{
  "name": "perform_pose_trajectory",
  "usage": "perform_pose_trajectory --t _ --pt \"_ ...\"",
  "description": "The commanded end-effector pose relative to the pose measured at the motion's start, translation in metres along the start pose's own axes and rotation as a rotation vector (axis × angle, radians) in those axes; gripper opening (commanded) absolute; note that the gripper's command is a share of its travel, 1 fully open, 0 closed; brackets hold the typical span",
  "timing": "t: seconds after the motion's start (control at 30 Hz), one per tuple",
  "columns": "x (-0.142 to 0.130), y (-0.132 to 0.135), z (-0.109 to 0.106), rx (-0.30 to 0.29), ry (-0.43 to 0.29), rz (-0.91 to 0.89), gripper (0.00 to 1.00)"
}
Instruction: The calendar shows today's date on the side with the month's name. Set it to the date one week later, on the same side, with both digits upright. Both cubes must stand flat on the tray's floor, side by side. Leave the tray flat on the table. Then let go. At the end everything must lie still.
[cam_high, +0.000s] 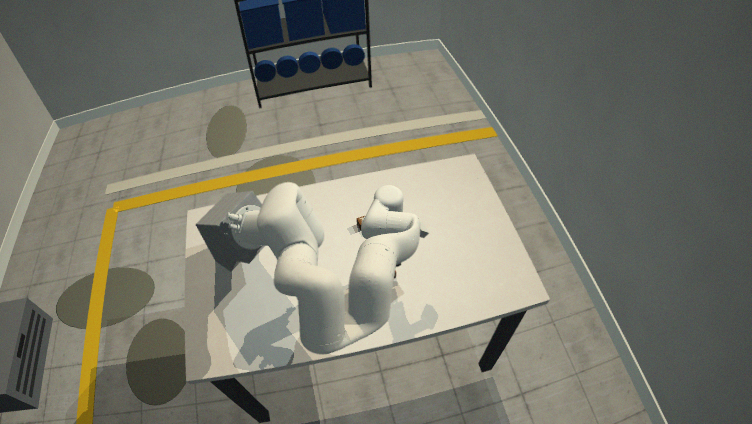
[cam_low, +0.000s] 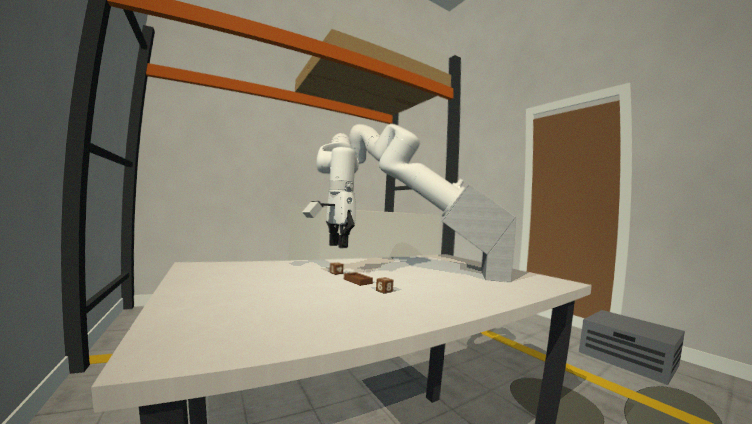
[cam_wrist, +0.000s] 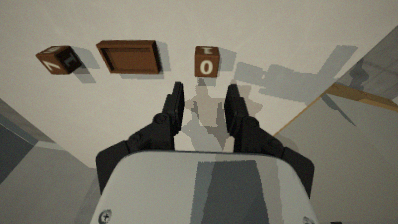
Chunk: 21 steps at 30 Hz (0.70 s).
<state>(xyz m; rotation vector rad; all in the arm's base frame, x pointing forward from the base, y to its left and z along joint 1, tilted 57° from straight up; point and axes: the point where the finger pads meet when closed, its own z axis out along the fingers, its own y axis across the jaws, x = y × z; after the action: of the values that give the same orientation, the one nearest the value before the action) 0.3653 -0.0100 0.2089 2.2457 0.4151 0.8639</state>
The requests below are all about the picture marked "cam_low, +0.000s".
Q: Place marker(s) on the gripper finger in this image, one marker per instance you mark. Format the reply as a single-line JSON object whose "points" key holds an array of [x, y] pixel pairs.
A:
{"points": [[334, 235], [345, 232]]}

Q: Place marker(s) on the brown wooden cube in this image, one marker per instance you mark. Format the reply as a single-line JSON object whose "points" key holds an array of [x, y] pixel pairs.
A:
{"points": [[384, 285], [336, 268]]}

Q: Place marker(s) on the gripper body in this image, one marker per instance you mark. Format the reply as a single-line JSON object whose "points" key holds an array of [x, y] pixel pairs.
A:
{"points": [[344, 201]]}

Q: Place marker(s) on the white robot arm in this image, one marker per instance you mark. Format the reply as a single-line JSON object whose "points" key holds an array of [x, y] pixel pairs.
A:
{"points": [[346, 153]]}

